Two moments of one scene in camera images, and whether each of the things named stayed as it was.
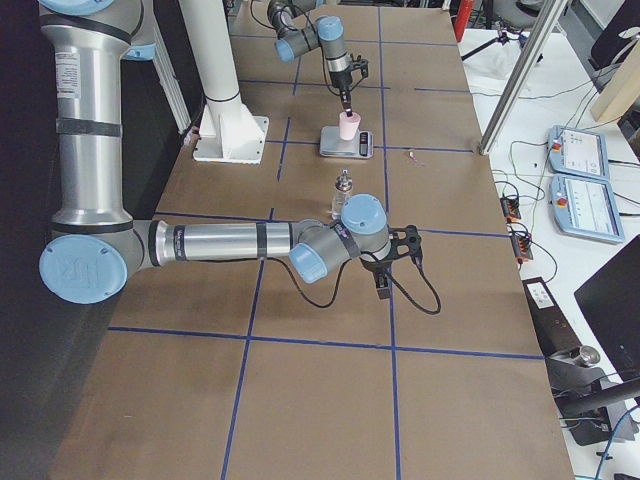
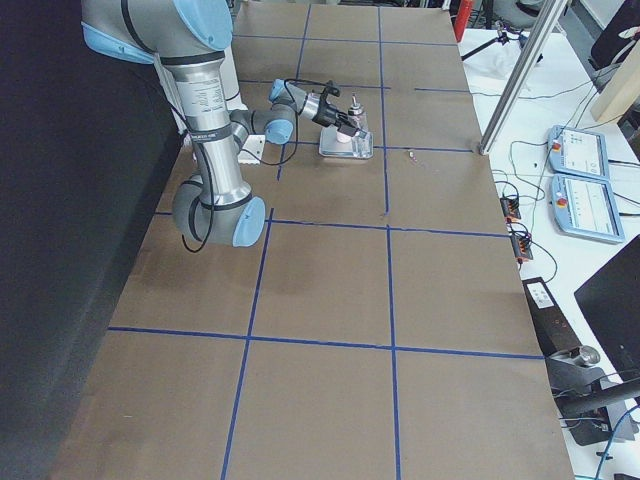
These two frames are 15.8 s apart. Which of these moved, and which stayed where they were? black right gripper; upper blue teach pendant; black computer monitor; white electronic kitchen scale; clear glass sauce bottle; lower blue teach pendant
Moved: black right gripper; clear glass sauce bottle
Stayed: white electronic kitchen scale; lower blue teach pendant; upper blue teach pendant; black computer monitor
